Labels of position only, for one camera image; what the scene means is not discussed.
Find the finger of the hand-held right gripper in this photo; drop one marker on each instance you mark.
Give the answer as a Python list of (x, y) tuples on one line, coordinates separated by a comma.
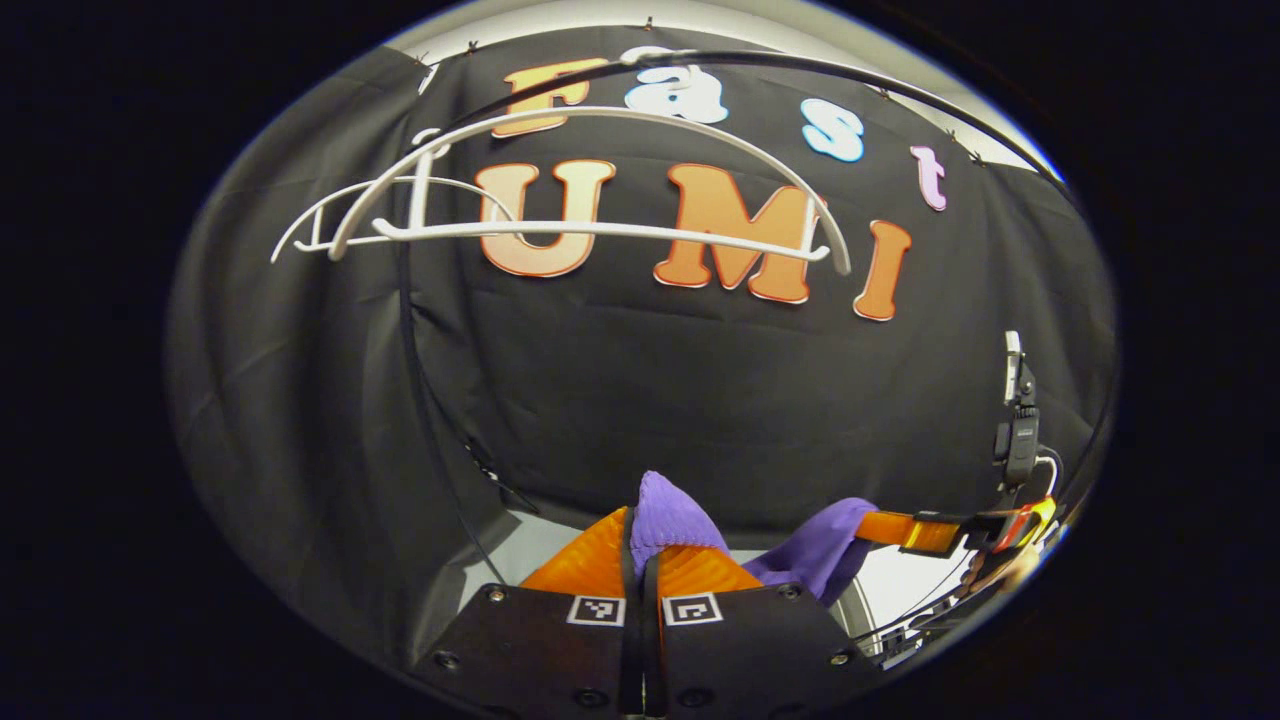
[(900, 530)]

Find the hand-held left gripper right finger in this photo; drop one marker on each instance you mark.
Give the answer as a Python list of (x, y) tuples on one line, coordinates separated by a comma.
[(750, 650)]

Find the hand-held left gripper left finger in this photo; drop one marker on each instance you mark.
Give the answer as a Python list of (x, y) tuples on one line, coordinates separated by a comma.
[(530, 650)]

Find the purple ribbed shirt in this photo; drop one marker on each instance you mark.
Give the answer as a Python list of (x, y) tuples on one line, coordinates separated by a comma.
[(670, 515)]

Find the white plastic clothes hanger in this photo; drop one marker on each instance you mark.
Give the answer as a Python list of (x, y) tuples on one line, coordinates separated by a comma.
[(600, 113), (330, 203)]

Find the black metal clothes rack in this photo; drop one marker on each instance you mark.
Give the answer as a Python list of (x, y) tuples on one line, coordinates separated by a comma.
[(760, 57)]

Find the black backdrop cloth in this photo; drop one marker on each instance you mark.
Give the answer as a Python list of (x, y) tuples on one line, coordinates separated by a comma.
[(700, 400)]

